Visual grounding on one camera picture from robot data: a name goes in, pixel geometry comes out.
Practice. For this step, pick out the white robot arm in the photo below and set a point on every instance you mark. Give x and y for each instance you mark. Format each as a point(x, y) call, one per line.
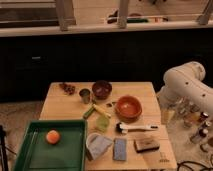
point(184, 81)

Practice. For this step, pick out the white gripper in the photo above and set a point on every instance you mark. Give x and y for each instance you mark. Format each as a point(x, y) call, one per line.
point(167, 111)

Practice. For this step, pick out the blue sponge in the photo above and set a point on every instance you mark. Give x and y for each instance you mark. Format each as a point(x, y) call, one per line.
point(119, 150)

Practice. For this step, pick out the green cucumber stick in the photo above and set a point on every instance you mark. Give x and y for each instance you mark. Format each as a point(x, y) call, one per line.
point(88, 113)

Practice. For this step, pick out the green plastic tray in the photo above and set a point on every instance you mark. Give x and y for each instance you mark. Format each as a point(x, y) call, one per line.
point(36, 154)

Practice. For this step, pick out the grey folded cloth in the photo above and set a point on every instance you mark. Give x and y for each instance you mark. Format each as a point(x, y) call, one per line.
point(97, 145)

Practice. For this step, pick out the orange ball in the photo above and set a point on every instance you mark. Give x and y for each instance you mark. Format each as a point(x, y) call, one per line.
point(53, 137)

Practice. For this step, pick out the dark maroon bowl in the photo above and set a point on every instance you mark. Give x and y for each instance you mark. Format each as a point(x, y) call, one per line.
point(101, 89)

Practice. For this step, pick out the brown grape bunch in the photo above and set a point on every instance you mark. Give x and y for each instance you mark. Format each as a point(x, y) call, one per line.
point(67, 88)

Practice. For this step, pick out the red orange bowl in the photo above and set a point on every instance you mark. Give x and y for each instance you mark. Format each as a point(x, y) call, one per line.
point(128, 108)

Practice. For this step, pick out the small metal cup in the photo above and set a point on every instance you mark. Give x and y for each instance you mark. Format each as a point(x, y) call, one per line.
point(85, 95)

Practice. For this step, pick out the wooden board eraser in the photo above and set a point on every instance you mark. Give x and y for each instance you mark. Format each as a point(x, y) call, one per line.
point(146, 144)

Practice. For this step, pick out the green plastic piece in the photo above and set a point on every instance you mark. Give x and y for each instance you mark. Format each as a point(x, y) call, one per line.
point(102, 123)

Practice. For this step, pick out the black tripod stand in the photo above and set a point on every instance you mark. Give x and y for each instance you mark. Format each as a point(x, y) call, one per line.
point(3, 154)

